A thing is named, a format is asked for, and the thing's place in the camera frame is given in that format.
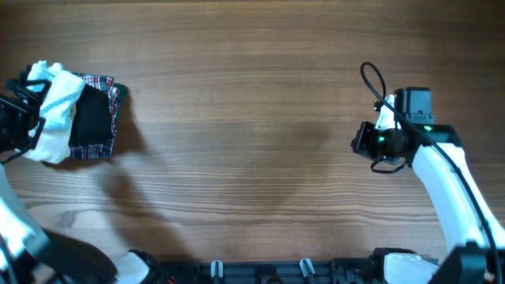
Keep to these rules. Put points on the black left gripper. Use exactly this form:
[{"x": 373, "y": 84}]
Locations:
[{"x": 29, "y": 116}]

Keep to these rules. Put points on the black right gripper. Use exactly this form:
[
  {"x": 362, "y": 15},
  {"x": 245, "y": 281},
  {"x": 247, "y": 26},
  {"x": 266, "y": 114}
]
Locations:
[{"x": 361, "y": 143}]

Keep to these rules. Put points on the light blue striped garment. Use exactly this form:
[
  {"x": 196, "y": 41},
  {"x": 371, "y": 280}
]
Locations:
[{"x": 65, "y": 89}]

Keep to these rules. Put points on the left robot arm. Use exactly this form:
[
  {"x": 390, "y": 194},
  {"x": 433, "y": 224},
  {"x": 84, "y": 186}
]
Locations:
[{"x": 25, "y": 245}]

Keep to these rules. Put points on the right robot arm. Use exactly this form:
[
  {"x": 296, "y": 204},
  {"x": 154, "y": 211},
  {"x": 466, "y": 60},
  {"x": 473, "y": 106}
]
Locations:
[{"x": 474, "y": 238}]

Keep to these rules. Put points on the white folded garment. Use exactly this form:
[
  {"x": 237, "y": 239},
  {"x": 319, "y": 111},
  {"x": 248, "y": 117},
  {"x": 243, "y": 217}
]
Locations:
[{"x": 53, "y": 144}]

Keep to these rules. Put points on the black folded garment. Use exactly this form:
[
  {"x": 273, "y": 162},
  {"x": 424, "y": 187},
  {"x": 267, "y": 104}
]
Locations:
[{"x": 92, "y": 121}]

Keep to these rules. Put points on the red plaid folded garment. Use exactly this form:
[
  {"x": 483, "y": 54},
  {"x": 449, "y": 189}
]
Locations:
[{"x": 94, "y": 151}]

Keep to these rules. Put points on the dark green folded garment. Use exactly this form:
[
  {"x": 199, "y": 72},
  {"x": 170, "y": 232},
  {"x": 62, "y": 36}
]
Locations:
[{"x": 116, "y": 92}]

